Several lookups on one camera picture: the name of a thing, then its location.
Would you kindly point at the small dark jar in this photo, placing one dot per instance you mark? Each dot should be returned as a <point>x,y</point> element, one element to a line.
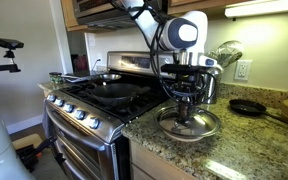
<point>55,78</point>

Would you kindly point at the under-cabinet light strip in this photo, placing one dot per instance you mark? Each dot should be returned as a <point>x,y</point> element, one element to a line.
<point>267,7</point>

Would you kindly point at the wooden base cabinet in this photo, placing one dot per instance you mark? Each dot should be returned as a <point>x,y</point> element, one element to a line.
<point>150,163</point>

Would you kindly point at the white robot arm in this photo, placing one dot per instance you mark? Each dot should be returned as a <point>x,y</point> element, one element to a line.
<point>184,31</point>

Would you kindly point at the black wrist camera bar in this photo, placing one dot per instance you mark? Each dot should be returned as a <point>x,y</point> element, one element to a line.
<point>180,69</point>

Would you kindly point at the dark flat tray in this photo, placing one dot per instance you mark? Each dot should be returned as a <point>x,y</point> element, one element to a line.
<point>79,78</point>

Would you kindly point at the silver steel pan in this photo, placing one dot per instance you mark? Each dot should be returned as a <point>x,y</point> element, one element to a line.
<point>110,77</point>

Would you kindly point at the silver lid with brown knob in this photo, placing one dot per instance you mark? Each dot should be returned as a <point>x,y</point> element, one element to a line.
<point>204,125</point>

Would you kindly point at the black camera on mount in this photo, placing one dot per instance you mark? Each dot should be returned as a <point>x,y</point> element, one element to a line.
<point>8,43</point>

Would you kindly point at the stainless steel gas stove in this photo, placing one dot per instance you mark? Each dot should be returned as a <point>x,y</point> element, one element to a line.
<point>84,133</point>

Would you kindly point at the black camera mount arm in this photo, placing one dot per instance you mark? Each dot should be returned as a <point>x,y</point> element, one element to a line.
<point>4,67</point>

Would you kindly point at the white wall outlet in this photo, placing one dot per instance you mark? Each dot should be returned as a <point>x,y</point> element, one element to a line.
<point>243,70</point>

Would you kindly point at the stainless utensil holder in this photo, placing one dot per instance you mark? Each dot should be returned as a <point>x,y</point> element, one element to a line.
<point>214,86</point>

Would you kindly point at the stainless range hood microwave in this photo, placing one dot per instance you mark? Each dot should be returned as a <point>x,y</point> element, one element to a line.
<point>100,15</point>

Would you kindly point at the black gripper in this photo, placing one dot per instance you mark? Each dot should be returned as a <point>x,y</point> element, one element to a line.
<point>188,88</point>

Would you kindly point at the large black frying pan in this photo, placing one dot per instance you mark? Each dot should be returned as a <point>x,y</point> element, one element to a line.
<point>117,92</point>

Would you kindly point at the tan flat board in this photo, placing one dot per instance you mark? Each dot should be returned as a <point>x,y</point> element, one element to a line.
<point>25,140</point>

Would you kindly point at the small black skillet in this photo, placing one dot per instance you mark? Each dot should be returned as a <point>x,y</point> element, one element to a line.
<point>247,107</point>

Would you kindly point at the dark red bag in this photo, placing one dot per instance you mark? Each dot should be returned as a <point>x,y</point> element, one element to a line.
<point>80,63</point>

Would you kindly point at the black orange clamp tool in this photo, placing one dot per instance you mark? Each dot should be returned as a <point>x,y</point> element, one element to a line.
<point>34,153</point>

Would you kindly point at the silver stove knob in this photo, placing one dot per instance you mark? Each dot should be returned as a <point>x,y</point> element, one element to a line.
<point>59,102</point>
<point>80,114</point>
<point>68,107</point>
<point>51,98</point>
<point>93,122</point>

